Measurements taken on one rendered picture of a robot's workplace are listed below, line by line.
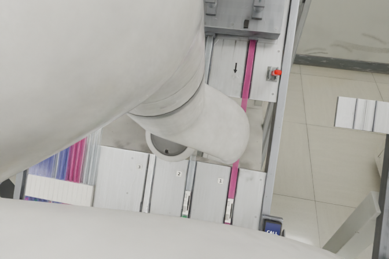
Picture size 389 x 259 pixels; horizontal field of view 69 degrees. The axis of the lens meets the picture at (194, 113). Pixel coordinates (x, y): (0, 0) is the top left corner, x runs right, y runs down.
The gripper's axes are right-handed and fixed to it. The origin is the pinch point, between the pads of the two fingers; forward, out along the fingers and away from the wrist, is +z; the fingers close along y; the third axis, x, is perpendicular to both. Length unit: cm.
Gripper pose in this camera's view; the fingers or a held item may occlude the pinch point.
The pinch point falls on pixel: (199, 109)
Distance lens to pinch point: 73.2
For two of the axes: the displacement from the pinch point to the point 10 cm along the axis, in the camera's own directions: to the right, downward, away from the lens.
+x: -1.1, 9.8, 1.6
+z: 1.6, -1.4, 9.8
